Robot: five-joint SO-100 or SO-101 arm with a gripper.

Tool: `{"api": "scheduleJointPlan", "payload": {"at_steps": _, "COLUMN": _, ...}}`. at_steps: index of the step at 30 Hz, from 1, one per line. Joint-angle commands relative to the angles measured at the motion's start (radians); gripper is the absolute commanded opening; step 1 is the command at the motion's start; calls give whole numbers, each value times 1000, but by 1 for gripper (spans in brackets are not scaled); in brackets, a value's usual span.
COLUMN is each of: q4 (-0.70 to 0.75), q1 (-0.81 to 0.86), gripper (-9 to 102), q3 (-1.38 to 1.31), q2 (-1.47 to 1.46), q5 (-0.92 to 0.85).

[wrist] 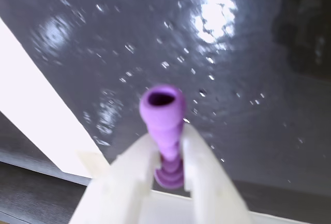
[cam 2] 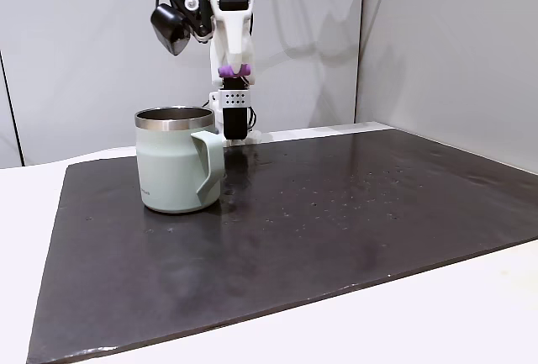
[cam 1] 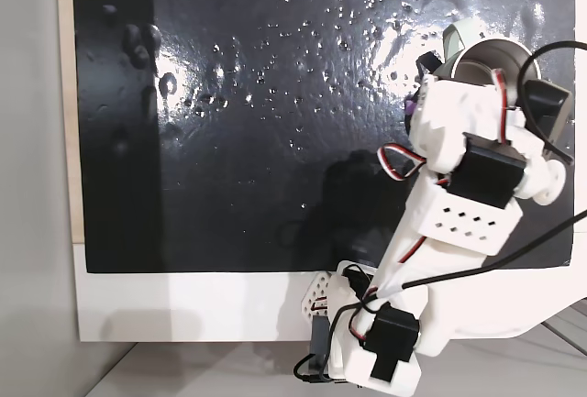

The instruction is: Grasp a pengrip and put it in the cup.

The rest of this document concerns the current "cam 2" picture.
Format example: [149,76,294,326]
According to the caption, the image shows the purple pen grip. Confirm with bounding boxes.
[217,63,252,78]

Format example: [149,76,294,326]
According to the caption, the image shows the pale green steel mug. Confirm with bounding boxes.
[134,105,225,215]

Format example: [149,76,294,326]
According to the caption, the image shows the black rubber mat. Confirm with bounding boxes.
[25,128,538,364]

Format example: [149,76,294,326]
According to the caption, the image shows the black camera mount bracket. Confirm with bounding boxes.
[167,0,214,42]

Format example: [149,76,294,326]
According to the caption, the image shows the black oval camera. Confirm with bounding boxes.
[150,2,191,57]

